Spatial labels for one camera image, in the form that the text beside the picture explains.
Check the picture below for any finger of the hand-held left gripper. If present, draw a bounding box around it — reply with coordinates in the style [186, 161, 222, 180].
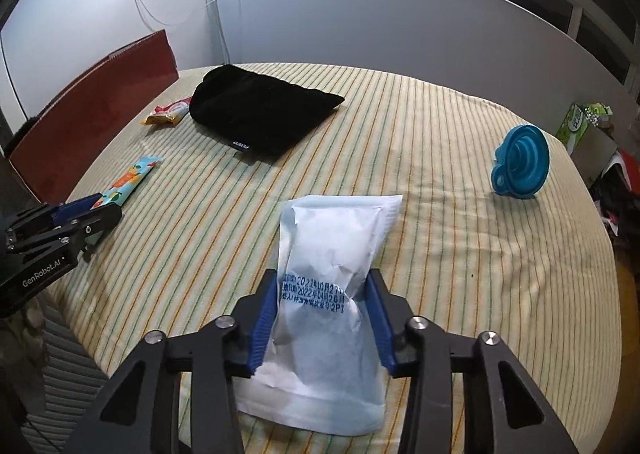
[0, 194, 103, 235]
[5, 205, 123, 263]

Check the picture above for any green carton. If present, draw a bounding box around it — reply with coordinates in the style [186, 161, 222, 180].
[585, 104, 614, 127]

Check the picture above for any white foil pouch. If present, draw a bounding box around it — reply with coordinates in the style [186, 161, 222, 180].
[232, 193, 405, 435]

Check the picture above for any blue orange strip snack packet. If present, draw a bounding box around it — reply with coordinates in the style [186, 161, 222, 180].
[92, 157, 165, 211]

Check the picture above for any green printed shopping bag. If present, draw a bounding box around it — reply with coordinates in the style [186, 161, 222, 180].
[555, 102, 618, 185]

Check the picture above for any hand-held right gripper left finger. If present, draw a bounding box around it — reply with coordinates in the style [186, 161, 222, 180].
[65, 269, 278, 454]

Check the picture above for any dark red storage box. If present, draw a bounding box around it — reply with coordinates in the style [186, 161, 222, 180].
[5, 31, 180, 207]

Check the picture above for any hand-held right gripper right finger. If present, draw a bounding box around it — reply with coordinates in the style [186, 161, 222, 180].
[367, 269, 576, 454]

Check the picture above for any pile of clothes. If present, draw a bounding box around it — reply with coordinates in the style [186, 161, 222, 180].
[590, 149, 640, 245]

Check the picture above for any teal collapsible funnel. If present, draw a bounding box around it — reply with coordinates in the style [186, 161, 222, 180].
[491, 123, 552, 199]

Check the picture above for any yellow red snack packet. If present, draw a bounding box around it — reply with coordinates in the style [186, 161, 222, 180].
[145, 102, 191, 127]

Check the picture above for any black fabric pouch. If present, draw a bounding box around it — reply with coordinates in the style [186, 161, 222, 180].
[190, 64, 346, 165]

